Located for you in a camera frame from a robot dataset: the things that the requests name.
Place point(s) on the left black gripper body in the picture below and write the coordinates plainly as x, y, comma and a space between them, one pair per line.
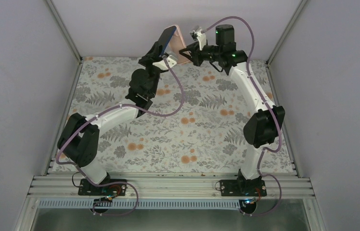
153, 88

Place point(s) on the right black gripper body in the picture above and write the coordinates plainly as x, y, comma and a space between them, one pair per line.
218, 50

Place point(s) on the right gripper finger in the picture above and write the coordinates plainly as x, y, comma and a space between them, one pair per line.
191, 49
196, 59

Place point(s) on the pink phone case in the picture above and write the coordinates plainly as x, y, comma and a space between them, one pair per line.
176, 44

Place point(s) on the blue phone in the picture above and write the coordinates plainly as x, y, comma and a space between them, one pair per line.
164, 39

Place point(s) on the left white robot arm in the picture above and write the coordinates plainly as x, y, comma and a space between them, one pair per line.
80, 137

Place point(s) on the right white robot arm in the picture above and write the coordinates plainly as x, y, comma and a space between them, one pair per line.
264, 125

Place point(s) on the floral patterned table mat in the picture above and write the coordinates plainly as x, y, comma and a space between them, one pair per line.
205, 136

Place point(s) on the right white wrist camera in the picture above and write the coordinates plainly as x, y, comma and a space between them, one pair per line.
198, 34

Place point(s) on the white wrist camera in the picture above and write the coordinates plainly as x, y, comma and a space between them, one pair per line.
198, 34
166, 63

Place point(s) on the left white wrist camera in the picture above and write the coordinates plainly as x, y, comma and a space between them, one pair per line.
166, 63

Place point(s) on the left aluminium corner post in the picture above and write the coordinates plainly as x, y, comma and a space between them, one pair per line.
56, 15

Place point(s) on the aluminium corner post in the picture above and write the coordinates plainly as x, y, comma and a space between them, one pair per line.
286, 31
56, 15

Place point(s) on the right aluminium corner post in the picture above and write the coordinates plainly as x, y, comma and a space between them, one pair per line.
286, 31

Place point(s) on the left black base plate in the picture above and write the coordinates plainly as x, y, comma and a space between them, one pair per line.
118, 188

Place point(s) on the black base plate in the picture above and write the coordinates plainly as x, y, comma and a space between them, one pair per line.
242, 188
118, 188

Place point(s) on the slotted grey cable duct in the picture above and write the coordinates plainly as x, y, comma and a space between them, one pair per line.
77, 203

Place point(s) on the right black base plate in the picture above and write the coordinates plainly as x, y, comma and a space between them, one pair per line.
242, 188

